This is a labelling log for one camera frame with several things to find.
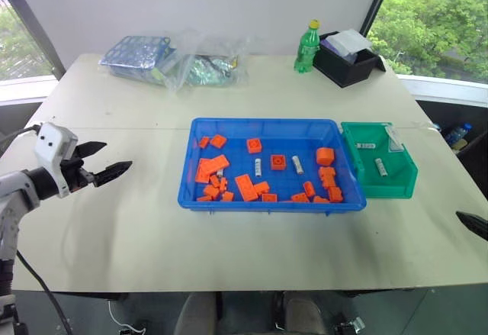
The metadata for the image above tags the dark bin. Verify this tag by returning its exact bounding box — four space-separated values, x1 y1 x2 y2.
437 120 488 168

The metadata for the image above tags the blue rack in bag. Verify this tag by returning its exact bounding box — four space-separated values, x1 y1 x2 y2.
98 34 177 85

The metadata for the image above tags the dark window frame post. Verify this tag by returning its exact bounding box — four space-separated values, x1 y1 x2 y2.
359 0 398 37
0 0 66 81

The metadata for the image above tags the black open box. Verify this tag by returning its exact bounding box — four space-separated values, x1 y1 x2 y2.
313 31 387 89

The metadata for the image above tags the clear label bag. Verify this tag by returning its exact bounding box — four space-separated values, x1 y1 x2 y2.
384 126 404 153

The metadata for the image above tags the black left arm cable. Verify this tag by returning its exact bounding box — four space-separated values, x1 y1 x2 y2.
14 249 74 335

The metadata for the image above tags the grey rounded robot leg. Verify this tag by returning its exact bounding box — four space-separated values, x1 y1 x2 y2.
174 292 219 335
282 290 329 335

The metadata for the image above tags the green plastic soda bottle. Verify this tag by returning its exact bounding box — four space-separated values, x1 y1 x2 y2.
293 18 321 74

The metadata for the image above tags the white purple tissue pack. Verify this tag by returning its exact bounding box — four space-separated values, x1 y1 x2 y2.
326 28 374 63

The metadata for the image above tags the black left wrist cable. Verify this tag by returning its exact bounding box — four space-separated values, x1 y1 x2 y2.
0 125 41 153

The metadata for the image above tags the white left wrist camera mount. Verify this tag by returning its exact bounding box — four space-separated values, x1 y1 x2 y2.
34 121 79 199

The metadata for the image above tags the green plastic bin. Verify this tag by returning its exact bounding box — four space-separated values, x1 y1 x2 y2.
339 121 419 201

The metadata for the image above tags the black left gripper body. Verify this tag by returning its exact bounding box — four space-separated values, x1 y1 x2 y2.
59 146 97 195

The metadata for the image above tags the white floor cable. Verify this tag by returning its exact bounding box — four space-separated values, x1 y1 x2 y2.
108 299 149 335

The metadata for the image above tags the blue plastic tray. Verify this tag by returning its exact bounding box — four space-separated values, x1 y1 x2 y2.
177 117 368 214

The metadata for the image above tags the clear plastic bag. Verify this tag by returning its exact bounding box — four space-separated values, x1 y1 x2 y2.
162 29 252 95

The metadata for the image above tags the orange cylinder block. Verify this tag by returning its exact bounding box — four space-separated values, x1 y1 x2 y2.
315 147 336 167

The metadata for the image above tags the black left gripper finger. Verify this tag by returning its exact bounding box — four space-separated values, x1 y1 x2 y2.
75 141 108 159
92 160 133 188

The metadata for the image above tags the blue capped water bottle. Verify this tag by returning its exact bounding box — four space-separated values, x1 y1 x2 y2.
443 121 474 147

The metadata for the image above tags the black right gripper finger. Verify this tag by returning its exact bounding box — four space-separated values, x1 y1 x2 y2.
455 210 488 242

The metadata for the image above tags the orange flat plate block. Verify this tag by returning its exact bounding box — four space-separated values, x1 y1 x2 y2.
207 153 231 172

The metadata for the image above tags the long orange block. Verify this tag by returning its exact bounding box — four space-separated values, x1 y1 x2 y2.
234 173 261 202

